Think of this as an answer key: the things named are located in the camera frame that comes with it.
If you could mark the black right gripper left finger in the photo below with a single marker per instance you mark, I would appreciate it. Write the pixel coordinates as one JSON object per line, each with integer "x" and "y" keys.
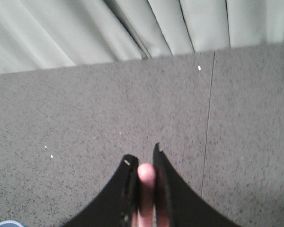
{"x": 117, "y": 204}

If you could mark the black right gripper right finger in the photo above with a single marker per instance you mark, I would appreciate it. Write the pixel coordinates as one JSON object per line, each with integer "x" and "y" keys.
{"x": 176, "y": 204}

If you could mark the pink chopstick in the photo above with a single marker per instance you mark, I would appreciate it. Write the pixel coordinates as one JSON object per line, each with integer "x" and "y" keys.
{"x": 147, "y": 177}

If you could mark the blue plastic cup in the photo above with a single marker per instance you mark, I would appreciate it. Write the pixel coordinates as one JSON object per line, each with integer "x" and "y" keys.
{"x": 11, "y": 223}

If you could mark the grey-white curtain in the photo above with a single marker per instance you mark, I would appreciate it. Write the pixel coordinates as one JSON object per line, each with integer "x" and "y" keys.
{"x": 45, "y": 34}

